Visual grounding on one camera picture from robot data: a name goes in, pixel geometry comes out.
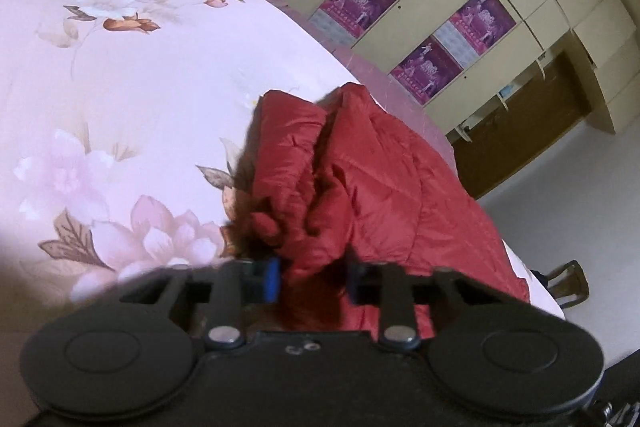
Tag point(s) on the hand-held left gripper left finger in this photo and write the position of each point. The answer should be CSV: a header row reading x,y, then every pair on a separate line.
x,y
270,278

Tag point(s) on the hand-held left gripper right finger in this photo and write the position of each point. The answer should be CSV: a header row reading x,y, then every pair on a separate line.
x,y
354,281

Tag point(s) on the red down jacket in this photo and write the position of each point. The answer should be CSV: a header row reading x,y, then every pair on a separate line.
x,y
380,187

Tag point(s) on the black bag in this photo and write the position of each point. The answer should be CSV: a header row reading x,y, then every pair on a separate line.
x,y
539,278

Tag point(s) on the wooden chair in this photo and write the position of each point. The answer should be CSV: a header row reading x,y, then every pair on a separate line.
x,y
567,282

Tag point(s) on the pink floral bed sheet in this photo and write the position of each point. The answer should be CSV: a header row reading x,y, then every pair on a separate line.
x,y
140,97

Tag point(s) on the cream corner shelf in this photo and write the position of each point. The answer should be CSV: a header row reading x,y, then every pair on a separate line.
x,y
495,102

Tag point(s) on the brown wooden door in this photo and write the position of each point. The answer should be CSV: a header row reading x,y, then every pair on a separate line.
x,y
525,127

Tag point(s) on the purple wall poster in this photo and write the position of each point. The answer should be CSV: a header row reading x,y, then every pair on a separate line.
x,y
427,69
356,4
482,24

